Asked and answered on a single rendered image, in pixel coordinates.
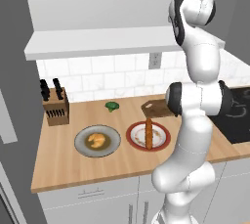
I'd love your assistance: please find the grey fridge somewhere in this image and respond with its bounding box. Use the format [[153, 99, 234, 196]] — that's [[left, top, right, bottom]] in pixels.
[[0, 0, 49, 224]]

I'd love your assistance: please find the grey plate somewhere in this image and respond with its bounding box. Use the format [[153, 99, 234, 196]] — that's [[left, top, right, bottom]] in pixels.
[[73, 124, 122, 158]]

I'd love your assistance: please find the white drawer front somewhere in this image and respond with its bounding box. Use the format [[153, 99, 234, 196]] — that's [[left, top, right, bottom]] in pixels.
[[37, 176, 141, 212]]

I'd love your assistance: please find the black hob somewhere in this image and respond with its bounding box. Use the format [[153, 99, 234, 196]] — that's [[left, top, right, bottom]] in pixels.
[[208, 86, 250, 145]]

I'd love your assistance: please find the grey cupboard handle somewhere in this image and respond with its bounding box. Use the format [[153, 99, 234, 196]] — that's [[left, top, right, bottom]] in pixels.
[[143, 201, 149, 224], [128, 203, 134, 224]]

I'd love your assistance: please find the long brown baguette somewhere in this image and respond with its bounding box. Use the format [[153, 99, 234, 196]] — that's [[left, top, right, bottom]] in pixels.
[[145, 117, 153, 152]]

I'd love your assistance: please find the red rimmed white plate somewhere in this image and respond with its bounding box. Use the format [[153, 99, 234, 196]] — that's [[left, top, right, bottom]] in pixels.
[[125, 120, 172, 153]]

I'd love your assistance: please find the white cupboard door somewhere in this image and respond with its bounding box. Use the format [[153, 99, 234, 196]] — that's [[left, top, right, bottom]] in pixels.
[[43, 193, 139, 224], [189, 159, 250, 224], [137, 174, 168, 224]]

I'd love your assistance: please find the grey wall socket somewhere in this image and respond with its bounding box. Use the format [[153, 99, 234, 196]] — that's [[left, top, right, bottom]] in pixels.
[[148, 52, 162, 70]]

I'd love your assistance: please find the wooden knife block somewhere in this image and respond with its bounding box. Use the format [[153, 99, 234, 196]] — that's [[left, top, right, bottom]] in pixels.
[[39, 77, 70, 127]]

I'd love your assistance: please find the green broccoli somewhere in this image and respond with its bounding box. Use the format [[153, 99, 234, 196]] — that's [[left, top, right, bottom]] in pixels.
[[104, 101, 120, 113]]

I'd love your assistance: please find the white wall cabinet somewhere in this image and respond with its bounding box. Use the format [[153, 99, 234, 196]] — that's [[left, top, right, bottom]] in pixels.
[[4, 0, 244, 62]]

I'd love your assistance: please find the golden croissant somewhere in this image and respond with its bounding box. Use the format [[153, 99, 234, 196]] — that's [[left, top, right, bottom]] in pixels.
[[87, 132, 106, 150]]

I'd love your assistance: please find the grey drawer handle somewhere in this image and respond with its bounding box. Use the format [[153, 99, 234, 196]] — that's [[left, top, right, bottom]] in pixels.
[[77, 188, 102, 200]]

